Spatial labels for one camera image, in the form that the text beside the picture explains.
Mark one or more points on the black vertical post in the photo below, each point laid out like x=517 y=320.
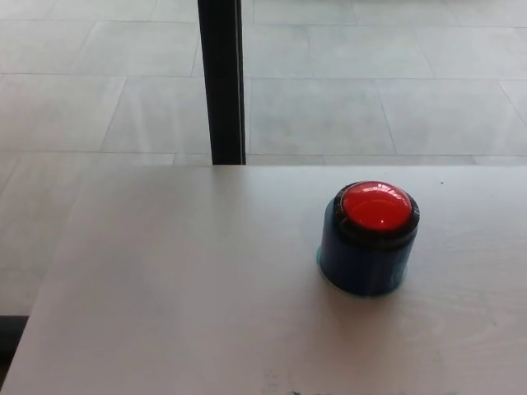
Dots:
x=222 y=82

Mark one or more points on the red dome button blue base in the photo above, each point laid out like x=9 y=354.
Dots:
x=372 y=214

